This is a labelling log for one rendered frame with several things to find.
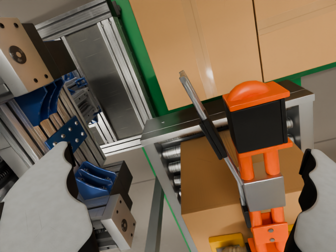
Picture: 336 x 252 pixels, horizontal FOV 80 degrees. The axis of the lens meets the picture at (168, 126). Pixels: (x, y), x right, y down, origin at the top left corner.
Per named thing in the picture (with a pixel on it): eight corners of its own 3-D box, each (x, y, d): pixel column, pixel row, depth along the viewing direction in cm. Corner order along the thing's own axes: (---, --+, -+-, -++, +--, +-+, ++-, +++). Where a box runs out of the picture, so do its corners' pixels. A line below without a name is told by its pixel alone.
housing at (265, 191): (277, 187, 38) (288, 206, 34) (240, 194, 40) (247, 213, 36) (274, 158, 35) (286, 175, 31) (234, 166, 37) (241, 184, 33)
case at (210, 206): (283, 211, 111) (333, 301, 75) (211, 225, 118) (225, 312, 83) (269, 117, 86) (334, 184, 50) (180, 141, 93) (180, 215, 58)
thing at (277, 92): (277, 129, 32) (293, 146, 28) (231, 140, 34) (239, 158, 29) (273, 80, 29) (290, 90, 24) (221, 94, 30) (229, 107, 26)
